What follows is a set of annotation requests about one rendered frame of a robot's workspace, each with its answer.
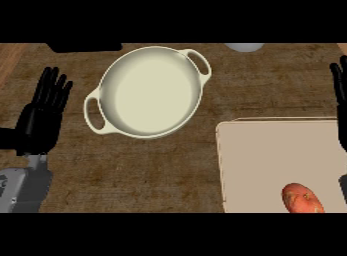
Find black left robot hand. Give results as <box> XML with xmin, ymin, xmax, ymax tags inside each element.
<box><xmin>0</xmin><ymin>66</ymin><xmax>76</xmax><ymax>157</ymax></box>

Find pale grey round object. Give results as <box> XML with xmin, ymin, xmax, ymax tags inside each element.
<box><xmin>223</xmin><ymin>42</ymin><xmax>266</xmax><ymax>53</ymax></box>

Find cream two-handled pot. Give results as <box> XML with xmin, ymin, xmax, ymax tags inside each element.
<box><xmin>83</xmin><ymin>45</ymin><xmax>213</xmax><ymax>140</ymax></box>

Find orange squash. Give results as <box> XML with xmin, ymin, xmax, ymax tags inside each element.
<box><xmin>281</xmin><ymin>182</ymin><xmax>327</xmax><ymax>214</ymax></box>

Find beige tray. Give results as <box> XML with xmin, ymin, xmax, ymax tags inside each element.
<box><xmin>214</xmin><ymin>116</ymin><xmax>347</xmax><ymax>214</ymax></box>

